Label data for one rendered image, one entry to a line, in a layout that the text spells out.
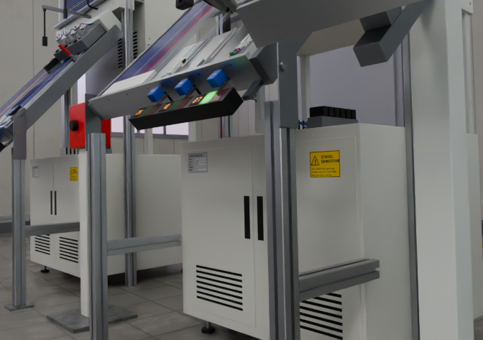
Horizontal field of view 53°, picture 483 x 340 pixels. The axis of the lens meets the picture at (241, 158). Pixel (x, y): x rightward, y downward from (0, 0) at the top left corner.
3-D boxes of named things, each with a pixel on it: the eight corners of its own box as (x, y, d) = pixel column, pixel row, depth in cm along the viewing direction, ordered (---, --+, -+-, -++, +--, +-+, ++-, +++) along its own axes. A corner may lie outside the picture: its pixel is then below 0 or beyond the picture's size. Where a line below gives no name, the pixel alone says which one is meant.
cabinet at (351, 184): (367, 405, 105) (359, 122, 107) (182, 331, 157) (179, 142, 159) (486, 333, 149) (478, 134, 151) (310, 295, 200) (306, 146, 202)
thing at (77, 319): (73, 333, 158) (70, 97, 160) (46, 318, 176) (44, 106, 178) (137, 317, 174) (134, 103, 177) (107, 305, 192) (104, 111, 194)
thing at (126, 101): (265, 85, 90) (244, 54, 87) (104, 120, 139) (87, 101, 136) (268, 81, 91) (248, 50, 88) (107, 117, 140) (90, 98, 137)
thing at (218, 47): (261, 70, 90) (252, 57, 88) (101, 111, 139) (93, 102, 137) (306, 14, 99) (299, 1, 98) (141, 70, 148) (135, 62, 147)
